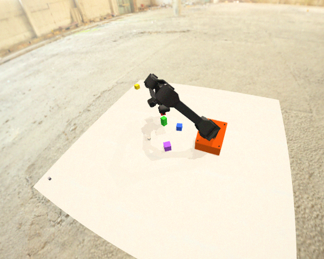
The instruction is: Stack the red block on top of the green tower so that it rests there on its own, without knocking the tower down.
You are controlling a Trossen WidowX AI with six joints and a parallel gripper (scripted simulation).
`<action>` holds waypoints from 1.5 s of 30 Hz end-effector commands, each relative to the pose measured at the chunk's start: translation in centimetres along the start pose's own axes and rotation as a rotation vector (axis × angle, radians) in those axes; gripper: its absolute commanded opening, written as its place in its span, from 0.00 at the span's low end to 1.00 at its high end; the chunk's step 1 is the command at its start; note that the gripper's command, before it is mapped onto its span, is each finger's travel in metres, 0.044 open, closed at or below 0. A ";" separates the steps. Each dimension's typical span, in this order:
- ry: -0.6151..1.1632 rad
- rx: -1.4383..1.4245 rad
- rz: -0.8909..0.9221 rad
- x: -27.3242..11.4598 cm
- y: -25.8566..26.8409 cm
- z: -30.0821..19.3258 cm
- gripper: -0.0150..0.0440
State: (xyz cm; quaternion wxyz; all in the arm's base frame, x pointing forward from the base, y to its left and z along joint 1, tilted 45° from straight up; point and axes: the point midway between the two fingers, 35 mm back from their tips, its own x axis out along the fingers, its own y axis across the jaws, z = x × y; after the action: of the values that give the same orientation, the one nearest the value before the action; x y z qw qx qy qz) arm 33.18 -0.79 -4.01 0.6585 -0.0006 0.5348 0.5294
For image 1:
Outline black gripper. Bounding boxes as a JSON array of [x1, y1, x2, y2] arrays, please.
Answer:
[[158, 104, 170, 115]]

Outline blue block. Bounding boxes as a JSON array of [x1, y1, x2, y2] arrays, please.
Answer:
[[176, 123, 183, 131]]

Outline purple block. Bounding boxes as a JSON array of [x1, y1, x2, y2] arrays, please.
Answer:
[[163, 141, 172, 152]]

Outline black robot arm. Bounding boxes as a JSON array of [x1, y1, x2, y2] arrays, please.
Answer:
[[144, 73, 221, 141]]

